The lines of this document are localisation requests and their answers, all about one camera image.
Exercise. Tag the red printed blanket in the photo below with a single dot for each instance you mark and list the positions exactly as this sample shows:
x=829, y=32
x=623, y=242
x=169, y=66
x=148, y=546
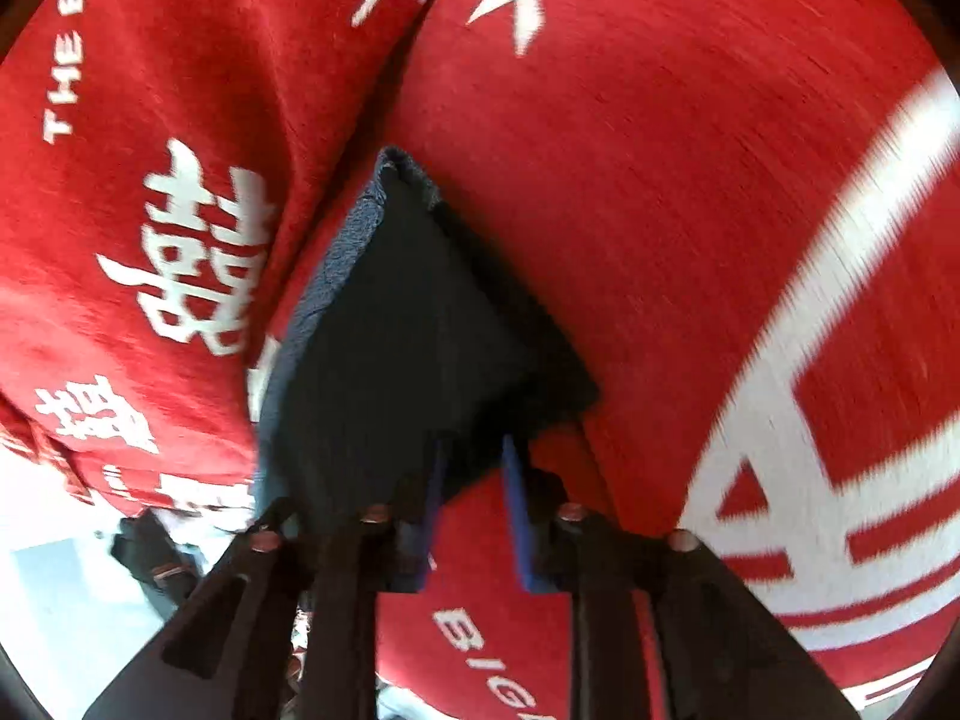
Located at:
x=637, y=202

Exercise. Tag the dark pants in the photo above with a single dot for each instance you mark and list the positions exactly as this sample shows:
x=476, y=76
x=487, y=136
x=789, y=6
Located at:
x=420, y=330

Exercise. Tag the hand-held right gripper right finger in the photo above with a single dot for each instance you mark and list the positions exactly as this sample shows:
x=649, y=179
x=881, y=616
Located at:
x=519, y=525

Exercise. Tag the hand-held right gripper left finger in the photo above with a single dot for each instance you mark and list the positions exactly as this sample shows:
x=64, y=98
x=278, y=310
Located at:
x=421, y=532

